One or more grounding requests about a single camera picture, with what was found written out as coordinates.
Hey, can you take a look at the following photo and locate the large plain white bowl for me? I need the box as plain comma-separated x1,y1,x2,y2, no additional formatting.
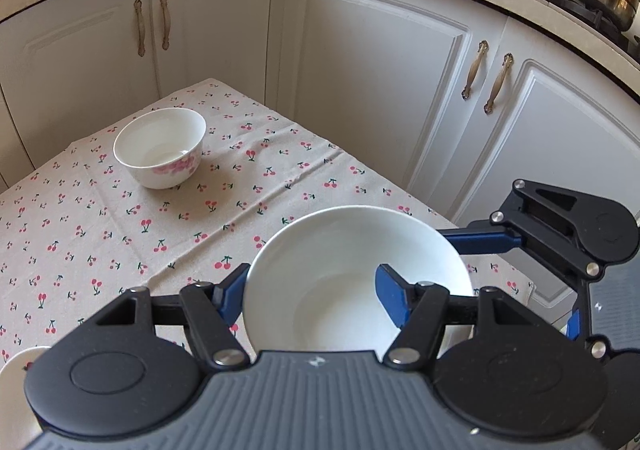
243,205,473,356

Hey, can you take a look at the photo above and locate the white floral bowl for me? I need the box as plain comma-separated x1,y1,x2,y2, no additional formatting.
113,108,207,190

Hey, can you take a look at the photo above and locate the stained white fruit plate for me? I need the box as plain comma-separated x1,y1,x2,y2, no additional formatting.
0,346,49,449

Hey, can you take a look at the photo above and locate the cherry print tablecloth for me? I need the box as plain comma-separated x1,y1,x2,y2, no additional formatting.
0,76,536,381

